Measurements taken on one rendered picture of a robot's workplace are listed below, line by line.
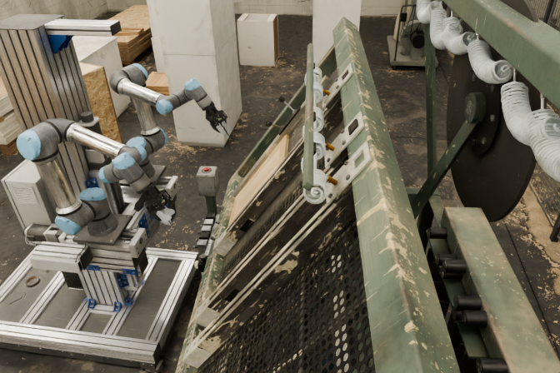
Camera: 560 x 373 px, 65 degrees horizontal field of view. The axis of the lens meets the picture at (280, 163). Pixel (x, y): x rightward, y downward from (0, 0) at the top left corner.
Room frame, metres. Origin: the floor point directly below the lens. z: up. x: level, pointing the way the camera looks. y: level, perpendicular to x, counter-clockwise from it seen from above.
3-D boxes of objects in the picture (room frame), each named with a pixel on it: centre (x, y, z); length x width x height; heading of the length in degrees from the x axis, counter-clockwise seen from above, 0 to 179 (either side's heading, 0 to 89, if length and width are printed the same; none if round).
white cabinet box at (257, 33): (7.12, 0.29, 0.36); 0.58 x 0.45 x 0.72; 80
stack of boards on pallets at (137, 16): (8.15, 2.65, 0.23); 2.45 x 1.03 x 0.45; 170
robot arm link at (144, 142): (2.25, 0.85, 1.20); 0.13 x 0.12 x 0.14; 148
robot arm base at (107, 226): (1.76, 0.94, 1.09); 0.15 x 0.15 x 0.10
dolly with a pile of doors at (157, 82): (5.63, 1.57, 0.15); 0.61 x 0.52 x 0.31; 170
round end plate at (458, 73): (1.39, -0.70, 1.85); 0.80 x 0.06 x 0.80; 175
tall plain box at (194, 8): (4.73, 0.82, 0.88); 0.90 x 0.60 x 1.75; 170
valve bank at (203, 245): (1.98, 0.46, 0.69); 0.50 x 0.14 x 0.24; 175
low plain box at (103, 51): (5.06, 2.38, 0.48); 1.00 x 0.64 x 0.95; 170
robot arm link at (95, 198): (1.75, 0.94, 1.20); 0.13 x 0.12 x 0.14; 156
